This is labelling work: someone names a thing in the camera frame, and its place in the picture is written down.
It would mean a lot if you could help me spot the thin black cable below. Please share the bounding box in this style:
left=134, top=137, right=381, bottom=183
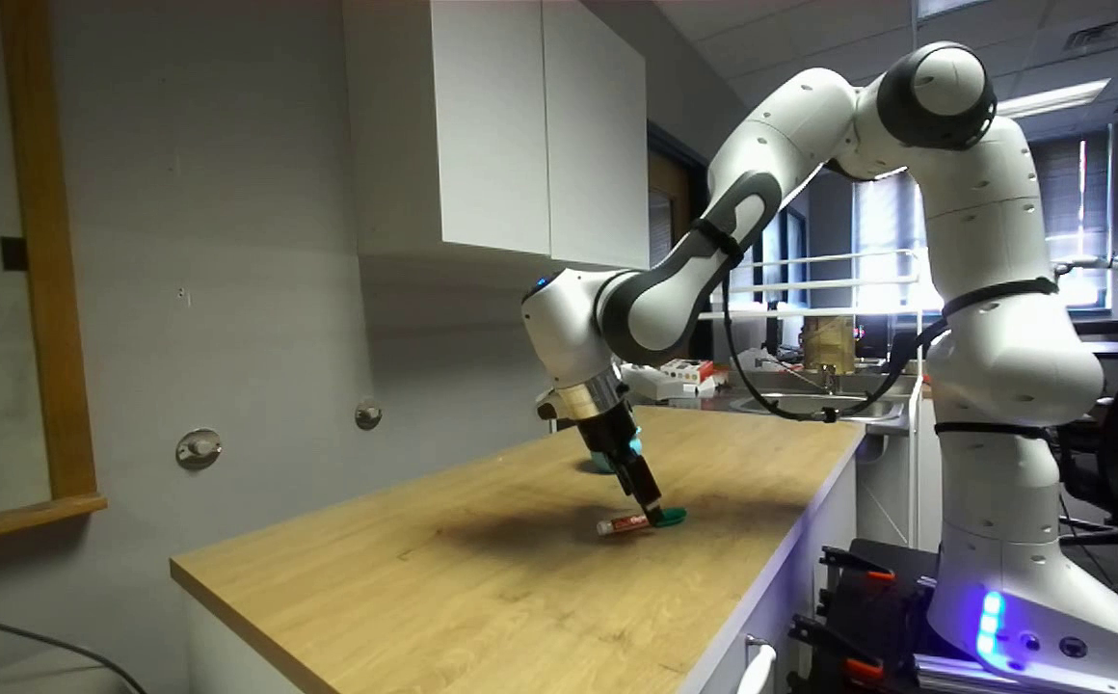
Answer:
left=0, top=606, right=150, bottom=694

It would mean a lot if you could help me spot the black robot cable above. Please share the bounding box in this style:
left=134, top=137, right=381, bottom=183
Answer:
left=718, top=229, right=943, bottom=428

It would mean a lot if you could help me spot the red white box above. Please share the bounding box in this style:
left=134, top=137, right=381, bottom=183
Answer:
left=625, top=354, right=727, bottom=409

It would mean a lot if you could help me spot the metal sink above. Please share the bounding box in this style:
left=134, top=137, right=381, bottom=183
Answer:
left=742, top=381, right=913, bottom=428

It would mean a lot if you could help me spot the black clamp with orange handle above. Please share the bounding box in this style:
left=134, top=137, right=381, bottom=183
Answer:
left=785, top=615, right=926, bottom=694
left=815, top=544, right=935, bottom=625

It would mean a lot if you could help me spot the white wire rack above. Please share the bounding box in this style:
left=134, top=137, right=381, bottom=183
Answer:
left=616, top=243, right=946, bottom=437

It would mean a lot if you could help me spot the brown wooden holder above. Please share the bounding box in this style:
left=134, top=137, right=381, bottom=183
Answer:
left=799, top=316, right=864, bottom=387

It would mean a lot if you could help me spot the wooden framed whiteboard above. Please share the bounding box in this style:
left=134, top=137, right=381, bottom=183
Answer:
left=0, top=0, right=110, bottom=557

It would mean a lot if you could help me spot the bright window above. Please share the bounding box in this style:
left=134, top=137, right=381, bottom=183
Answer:
left=846, top=169, right=943, bottom=320

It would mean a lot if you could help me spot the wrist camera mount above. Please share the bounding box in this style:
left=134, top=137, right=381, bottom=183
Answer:
left=530, top=378, right=599, bottom=433

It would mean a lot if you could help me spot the white wall cabinet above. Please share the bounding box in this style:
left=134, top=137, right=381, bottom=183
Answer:
left=337, top=0, right=653, bottom=274

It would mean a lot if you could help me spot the silver wall knob with plate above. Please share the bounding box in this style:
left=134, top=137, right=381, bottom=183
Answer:
left=170, top=426, right=227, bottom=475

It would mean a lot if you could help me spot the white drawer handle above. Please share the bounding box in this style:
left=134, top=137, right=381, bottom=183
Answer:
left=733, top=639, right=782, bottom=694

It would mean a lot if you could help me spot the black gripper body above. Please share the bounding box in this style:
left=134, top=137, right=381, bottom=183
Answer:
left=567, top=399, right=651, bottom=482

